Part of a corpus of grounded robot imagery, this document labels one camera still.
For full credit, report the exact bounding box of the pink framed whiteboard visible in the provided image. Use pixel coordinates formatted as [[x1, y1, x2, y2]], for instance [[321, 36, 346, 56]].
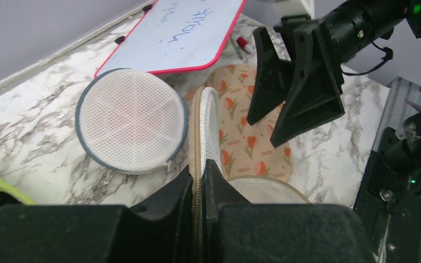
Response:
[[94, 0, 246, 77]]

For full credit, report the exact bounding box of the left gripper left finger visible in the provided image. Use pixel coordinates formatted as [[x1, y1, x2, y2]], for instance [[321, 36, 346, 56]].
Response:
[[0, 168, 193, 262]]

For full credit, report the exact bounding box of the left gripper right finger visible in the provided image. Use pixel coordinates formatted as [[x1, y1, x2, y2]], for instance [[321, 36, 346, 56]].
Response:
[[201, 159, 374, 262]]

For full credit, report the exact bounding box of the red capped marker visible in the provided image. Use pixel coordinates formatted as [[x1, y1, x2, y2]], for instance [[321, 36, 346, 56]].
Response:
[[229, 36, 254, 59]]

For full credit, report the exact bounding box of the floral fabric pouch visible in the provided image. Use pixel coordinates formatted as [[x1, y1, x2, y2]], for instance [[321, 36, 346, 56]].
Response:
[[184, 65, 294, 182]]

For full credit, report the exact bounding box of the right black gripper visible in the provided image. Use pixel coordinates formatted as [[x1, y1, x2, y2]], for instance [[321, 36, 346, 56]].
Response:
[[247, 1, 413, 147]]

